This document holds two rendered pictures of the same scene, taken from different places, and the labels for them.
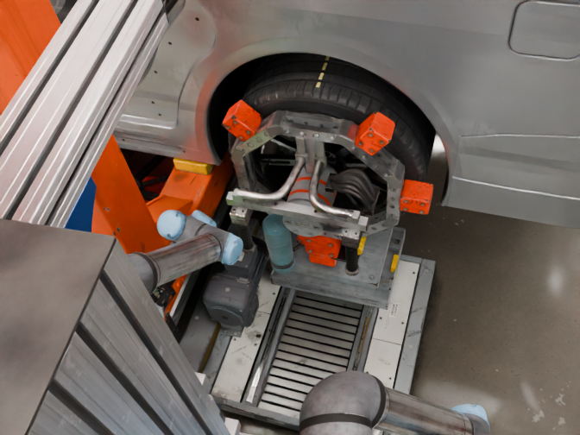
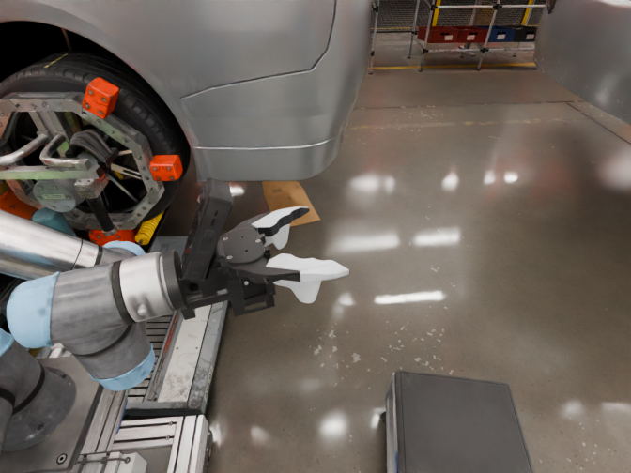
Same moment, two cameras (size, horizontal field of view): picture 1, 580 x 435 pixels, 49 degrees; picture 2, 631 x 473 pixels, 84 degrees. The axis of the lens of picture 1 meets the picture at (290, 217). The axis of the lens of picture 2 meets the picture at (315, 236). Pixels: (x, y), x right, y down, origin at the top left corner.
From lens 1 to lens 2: 0.99 m
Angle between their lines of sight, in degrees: 20
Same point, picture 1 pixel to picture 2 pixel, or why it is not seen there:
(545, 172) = (256, 123)
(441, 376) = (242, 339)
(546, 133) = (241, 79)
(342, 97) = (68, 72)
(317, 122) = (48, 96)
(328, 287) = not seen: hidden behind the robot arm
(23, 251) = not seen: outside the picture
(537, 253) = (305, 245)
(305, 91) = (32, 70)
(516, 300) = not seen: hidden behind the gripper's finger
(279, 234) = (48, 220)
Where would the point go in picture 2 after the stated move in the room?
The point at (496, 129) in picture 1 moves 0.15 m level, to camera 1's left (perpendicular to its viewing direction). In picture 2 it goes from (204, 83) to (157, 90)
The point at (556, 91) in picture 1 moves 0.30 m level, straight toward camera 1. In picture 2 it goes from (231, 26) to (192, 56)
